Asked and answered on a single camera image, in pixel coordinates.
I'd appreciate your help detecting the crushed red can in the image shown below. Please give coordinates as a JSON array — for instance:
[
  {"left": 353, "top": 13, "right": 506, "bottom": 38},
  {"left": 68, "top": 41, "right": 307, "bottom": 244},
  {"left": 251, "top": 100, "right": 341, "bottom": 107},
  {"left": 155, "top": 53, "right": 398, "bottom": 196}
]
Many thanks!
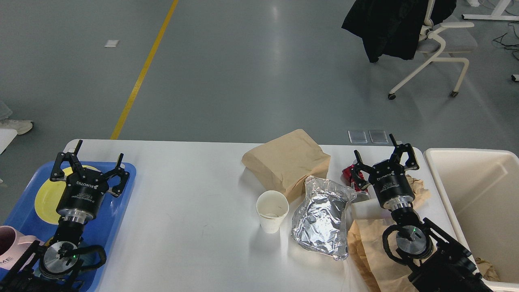
[{"left": 342, "top": 164, "right": 371, "bottom": 203}]

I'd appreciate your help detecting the silver foil bag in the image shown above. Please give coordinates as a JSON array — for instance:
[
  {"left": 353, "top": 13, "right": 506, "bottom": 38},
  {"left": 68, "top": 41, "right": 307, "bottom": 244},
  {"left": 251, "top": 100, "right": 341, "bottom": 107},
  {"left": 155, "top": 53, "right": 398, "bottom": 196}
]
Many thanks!
[{"left": 291, "top": 176, "right": 357, "bottom": 260}]

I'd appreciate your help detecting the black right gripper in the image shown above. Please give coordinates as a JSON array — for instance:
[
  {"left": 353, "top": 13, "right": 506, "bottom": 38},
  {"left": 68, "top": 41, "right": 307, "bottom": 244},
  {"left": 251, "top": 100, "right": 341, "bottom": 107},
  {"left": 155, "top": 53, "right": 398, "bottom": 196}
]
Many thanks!
[{"left": 351, "top": 134, "right": 420, "bottom": 209}]

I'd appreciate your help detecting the right floor outlet plate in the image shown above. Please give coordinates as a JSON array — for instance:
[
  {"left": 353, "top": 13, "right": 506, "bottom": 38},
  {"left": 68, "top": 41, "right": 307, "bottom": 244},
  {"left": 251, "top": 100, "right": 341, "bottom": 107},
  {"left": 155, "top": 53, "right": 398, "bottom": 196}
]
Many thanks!
[{"left": 369, "top": 130, "right": 389, "bottom": 144}]

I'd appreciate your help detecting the crumpled brown paper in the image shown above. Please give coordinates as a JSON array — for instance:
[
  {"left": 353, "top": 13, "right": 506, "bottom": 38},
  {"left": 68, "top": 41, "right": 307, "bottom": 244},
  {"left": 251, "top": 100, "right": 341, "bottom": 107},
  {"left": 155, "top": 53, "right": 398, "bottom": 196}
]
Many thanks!
[{"left": 406, "top": 174, "right": 431, "bottom": 209}]

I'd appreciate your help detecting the black floor cable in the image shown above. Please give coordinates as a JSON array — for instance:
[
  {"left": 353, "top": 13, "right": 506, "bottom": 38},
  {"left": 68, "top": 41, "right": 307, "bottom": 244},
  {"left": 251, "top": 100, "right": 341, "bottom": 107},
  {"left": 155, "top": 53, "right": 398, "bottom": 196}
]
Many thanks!
[{"left": 492, "top": 22, "right": 519, "bottom": 61}]

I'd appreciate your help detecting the white waste bin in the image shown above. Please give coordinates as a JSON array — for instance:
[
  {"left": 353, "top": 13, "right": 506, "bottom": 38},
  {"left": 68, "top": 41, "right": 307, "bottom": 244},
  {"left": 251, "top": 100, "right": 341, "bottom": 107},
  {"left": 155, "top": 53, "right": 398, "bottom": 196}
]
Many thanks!
[{"left": 424, "top": 148, "right": 519, "bottom": 292}]

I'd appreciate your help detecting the yellow plate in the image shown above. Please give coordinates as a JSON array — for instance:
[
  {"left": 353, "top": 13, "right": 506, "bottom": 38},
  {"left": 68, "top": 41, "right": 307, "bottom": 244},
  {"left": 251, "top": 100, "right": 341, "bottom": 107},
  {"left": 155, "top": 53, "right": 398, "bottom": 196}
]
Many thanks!
[{"left": 34, "top": 165, "right": 102, "bottom": 225}]

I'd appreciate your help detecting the white tissue block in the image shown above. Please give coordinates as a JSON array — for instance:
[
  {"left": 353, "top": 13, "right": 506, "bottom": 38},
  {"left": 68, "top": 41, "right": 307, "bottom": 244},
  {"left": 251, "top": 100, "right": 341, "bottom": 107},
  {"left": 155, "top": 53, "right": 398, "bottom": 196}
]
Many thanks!
[{"left": 352, "top": 198, "right": 388, "bottom": 220}]

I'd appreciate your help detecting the white office chair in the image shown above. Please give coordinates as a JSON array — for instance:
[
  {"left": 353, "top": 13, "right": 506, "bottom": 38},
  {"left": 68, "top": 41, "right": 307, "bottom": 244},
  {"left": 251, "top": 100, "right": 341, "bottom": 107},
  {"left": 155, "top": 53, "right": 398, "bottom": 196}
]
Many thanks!
[{"left": 388, "top": 0, "right": 477, "bottom": 100}]

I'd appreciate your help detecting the floor outlet plate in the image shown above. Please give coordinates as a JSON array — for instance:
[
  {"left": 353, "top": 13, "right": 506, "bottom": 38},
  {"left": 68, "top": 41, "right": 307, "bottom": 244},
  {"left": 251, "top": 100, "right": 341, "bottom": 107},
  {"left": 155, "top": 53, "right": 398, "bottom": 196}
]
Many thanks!
[
  {"left": 369, "top": 130, "right": 389, "bottom": 144},
  {"left": 348, "top": 130, "right": 368, "bottom": 144}
]

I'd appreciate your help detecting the white desk leg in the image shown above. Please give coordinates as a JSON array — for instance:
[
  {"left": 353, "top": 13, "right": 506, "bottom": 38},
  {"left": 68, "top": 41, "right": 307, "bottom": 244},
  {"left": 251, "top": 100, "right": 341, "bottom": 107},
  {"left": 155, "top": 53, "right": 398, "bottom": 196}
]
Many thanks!
[{"left": 461, "top": 0, "right": 519, "bottom": 22}]

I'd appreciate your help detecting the pink mug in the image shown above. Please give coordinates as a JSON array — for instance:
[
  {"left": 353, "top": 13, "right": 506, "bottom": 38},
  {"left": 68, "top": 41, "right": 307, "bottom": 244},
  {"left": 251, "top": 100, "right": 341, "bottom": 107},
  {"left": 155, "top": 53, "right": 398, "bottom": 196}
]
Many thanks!
[{"left": 0, "top": 225, "right": 40, "bottom": 270}]

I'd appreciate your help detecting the white paper cup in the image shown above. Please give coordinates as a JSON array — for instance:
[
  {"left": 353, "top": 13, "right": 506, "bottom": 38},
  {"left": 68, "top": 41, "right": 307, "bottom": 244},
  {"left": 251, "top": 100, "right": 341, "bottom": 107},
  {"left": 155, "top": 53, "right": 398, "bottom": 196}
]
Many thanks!
[{"left": 256, "top": 190, "right": 289, "bottom": 234}]

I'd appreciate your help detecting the black jacket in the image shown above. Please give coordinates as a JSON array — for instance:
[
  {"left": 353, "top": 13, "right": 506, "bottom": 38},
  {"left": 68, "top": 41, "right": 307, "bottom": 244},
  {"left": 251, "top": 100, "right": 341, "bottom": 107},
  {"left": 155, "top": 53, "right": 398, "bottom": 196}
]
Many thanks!
[{"left": 341, "top": 0, "right": 458, "bottom": 64}]

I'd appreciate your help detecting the left floor outlet plate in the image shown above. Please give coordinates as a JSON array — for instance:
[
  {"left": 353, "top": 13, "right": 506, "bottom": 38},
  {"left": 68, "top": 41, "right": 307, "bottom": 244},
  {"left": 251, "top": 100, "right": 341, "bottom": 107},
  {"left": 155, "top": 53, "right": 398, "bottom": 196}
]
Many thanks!
[{"left": 348, "top": 130, "right": 368, "bottom": 144}]

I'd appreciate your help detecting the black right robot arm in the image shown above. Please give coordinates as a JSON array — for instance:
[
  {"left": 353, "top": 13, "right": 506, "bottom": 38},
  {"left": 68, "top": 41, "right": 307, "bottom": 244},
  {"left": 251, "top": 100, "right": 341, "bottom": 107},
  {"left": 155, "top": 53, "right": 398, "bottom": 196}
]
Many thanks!
[{"left": 351, "top": 134, "right": 491, "bottom": 292}]

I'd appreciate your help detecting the crumpled paper in bin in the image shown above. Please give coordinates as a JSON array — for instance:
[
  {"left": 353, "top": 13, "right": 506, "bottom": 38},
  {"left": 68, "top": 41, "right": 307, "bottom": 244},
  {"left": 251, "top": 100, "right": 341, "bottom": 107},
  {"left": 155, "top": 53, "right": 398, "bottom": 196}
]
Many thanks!
[{"left": 475, "top": 257, "right": 500, "bottom": 281}]

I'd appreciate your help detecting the blue plastic tray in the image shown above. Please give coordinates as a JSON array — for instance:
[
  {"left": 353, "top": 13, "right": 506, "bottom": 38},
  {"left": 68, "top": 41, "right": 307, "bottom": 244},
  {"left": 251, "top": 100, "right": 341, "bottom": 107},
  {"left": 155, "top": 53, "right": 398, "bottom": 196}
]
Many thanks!
[{"left": 0, "top": 161, "right": 137, "bottom": 292}]

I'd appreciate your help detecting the person in light clothes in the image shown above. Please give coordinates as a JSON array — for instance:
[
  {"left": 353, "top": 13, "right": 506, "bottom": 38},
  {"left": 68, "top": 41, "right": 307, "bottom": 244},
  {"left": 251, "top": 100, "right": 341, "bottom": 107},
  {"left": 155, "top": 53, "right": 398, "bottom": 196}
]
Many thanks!
[{"left": 0, "top": 100, "right": 34, "bottom": 135}]

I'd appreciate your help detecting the flat brown paper bag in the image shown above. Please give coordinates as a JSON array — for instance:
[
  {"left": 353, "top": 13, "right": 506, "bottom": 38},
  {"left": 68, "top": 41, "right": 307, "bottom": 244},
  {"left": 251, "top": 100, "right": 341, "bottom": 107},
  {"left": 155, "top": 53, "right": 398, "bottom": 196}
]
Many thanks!
[{"left": 347, "top": 219, "right": 417, "bottom": 292}]

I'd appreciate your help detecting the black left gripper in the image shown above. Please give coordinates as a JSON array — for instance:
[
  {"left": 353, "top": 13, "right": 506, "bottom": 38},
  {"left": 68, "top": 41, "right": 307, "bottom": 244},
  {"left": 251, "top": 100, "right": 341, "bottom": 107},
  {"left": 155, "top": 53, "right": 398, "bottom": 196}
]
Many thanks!
[{"left": 49, "top": 140, "right": 130, "bottom": 224}]

